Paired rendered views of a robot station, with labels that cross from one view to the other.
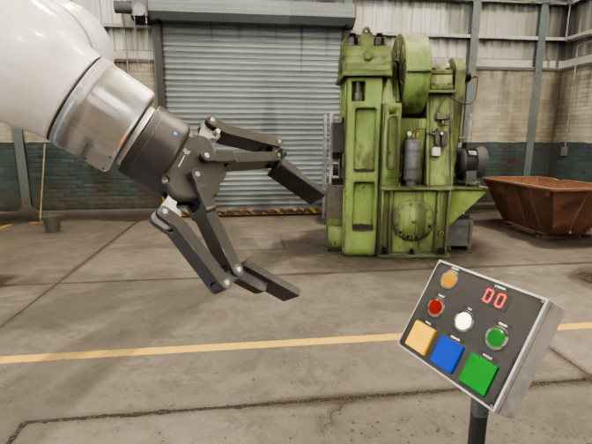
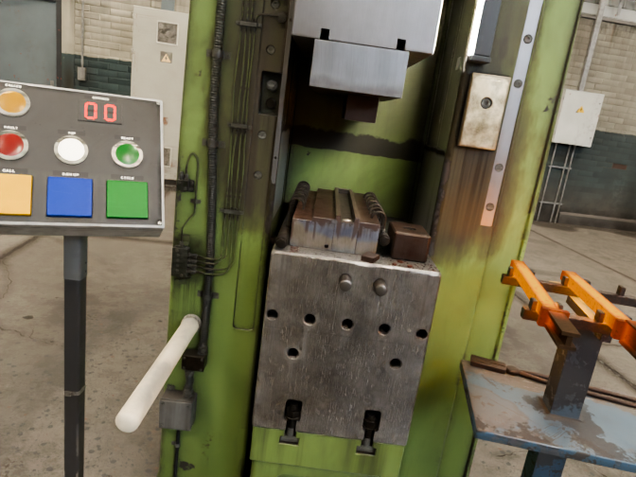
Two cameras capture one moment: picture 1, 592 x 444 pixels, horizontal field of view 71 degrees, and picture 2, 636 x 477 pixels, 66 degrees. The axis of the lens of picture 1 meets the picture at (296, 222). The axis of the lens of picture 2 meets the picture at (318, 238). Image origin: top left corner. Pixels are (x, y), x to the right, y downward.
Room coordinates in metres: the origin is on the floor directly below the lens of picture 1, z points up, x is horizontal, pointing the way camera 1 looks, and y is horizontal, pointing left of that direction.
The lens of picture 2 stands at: (0.52, 0.51, 1.23)
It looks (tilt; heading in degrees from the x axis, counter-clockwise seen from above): 15 degrees down; 269
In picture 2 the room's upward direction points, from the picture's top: 8 degrees clockwise
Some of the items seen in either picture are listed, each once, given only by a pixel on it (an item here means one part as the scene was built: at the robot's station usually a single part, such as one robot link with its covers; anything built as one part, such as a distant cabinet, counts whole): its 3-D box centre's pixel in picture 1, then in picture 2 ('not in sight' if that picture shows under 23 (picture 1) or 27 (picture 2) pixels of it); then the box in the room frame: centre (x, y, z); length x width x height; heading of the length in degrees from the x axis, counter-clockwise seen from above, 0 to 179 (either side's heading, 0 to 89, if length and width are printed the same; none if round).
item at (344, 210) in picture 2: not in sight; (344, 203); (0.44, -0.79, 0.99); 0.42 x 0.05 x 0.01; 89
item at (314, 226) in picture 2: not in sight; (334, 214); (0.46, -0.79, 0.96); 0.42 x 0.20 x 0.09; 89
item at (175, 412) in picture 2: not in sight; (178, 409); (0.82, -0.70, 0.36); 0.09 x 0.07 x 0.12; 179
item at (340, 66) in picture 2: not in sight; (354, 75); (0.46, -0.79, 1.32); 0.42 x 0.20 x 0.10; 89
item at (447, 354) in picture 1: (447, 354); (70, 198); (0.97, -0.39, 1.01); 0.07 x 0.05 x 0.07; 24
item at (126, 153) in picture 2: (496, 337); (127, 154); (0.90, -0.47, 1.09); 0.05 x 0.03 x 0.04; 179
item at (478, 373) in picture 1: (479, 373); (127, 200); (0.88, -0.43, 1.01); 0.07 x 0.05 x 0.07; 24
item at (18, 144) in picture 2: (435, 307); (9, 145); (1.08, -0.39, 1.09); 0.05 x 0.03 x 0.04; 179
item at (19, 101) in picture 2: (449, 279); (12, 102); (1.10, -0.43, 1.16); 0.05 x 0.03 x 0.04; 179
